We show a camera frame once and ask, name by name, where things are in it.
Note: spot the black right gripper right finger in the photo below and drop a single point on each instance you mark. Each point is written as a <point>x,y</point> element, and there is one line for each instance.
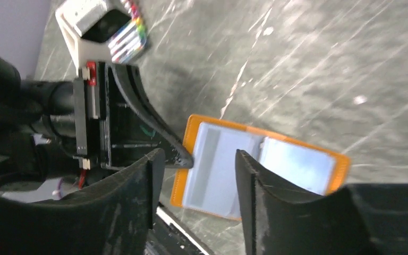
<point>359,218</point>

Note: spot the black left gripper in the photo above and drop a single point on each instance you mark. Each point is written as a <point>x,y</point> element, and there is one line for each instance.
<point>115,124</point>

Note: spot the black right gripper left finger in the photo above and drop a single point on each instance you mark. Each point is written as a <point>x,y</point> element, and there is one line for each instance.
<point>112,216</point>

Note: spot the orange blue card holder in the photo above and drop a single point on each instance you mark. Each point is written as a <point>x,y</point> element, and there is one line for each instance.
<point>224,151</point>

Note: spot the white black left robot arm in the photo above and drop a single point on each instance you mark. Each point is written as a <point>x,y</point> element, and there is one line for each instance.
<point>42,107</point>

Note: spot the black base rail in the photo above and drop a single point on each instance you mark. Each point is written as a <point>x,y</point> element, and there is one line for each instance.
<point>169,236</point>

